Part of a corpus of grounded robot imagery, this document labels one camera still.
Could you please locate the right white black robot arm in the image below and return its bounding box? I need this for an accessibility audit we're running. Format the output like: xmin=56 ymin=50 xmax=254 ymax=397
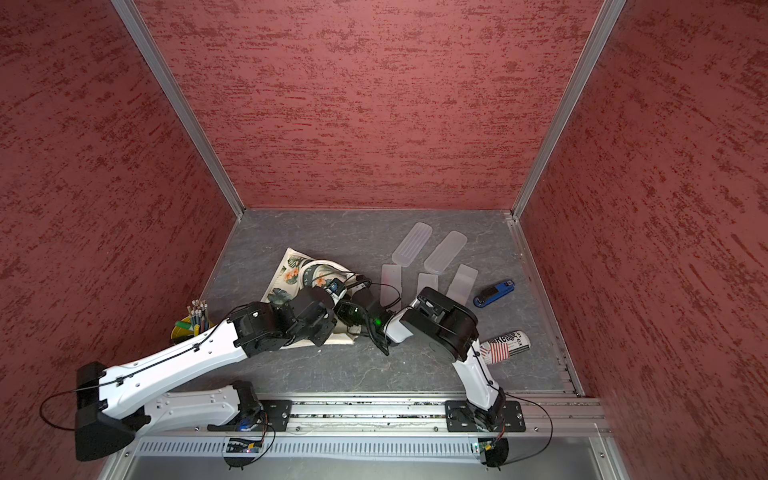
xmin=335 ymin=286 xmax=506 ymax=432

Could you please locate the right aluminium corner post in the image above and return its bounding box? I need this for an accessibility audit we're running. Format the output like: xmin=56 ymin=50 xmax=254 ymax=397
xmin=511 ymin=0 xmax=626 ymax=222

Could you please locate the cream canvas tote bag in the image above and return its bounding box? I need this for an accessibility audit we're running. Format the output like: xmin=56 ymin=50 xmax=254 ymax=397
xmin=259 ymin=248 xmax=355 ymax=351

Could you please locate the blue black stapler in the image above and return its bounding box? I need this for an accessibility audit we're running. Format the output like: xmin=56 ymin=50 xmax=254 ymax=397
xmin=473 ymin=279 xmax=515 ymax=308

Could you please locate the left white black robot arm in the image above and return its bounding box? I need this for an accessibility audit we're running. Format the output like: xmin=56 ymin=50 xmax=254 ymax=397
xmin=74 ymin=281 xmax=346 ymax=461

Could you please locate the red white striped sock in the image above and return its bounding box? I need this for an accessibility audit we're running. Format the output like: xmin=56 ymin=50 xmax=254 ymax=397
xmin=480 ymin=330 xmax=531 ymax=365

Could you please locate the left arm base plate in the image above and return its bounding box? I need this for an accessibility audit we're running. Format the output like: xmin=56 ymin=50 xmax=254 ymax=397
xmin=207 ymin=400 xmax=293 ymax=433

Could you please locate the aluminium corner post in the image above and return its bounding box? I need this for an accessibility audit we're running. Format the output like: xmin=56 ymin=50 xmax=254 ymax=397
xmin=111 ymin=0 xmax=246 ymax=220
xmin=511 ymin=0 xmax=626 ymax=222

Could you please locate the frosted translucent pencil case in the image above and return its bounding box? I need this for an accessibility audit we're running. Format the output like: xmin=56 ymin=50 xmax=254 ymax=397
xmin=424 ymin=231 xmax=467 ymax=275

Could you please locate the left small circuit board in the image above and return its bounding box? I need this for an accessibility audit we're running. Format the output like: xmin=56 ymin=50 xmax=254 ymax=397
xmin=225 ymin=438 xmax=264 ymax=456

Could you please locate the right small circuit board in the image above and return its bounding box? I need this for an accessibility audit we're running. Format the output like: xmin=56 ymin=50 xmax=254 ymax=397
xmin=473 ymin=439 xmax=497 ymax=456

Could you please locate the left aluminium corner post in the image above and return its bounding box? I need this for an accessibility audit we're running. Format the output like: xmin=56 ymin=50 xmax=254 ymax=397
xmin=111 ymin=0 xmax=246 ymax=220

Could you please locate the aluminium front rail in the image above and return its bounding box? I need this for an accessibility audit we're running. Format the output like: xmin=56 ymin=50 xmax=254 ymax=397
xmin=255 ymin=394 xmax=612 ymax=437

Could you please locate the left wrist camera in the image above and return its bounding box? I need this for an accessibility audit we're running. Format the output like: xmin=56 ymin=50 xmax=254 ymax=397
xmin=324 ymin=278 xmax=346 ymax=297

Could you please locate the yellow pencil cup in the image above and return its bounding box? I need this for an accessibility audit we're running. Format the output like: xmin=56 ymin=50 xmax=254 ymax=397
xmin=170 ymin=299 xmax=212 ymax=345

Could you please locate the small circuit board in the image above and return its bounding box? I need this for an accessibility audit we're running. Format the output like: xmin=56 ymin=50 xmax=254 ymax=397
xmin=473 ymin=439 xmax=497 ymax=456
xmin=225 ymin=438 xmax=264 ymax=456

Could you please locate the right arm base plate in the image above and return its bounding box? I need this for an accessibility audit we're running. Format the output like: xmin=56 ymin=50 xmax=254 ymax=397
xmin=444 ymin=400 xmax=526 ymax=433

